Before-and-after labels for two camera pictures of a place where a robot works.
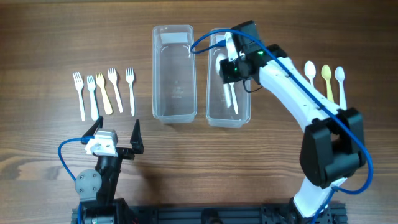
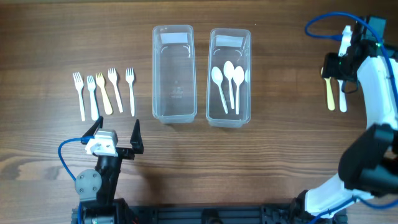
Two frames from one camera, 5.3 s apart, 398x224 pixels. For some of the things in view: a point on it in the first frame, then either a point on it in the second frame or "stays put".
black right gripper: x=227 y=75 → x=329 y=60
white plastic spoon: x=226 y=86 → x=217 y=78
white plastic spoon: x=339 y=76 stays put
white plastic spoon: x=310 y=71 → x=238 y=77
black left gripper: x=135 y=140 stays put
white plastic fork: x=129 y=77 stays put
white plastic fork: x=112 y=75 stays put
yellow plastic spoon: x=326 y=73 stays put
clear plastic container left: x=173 y=74 stays put
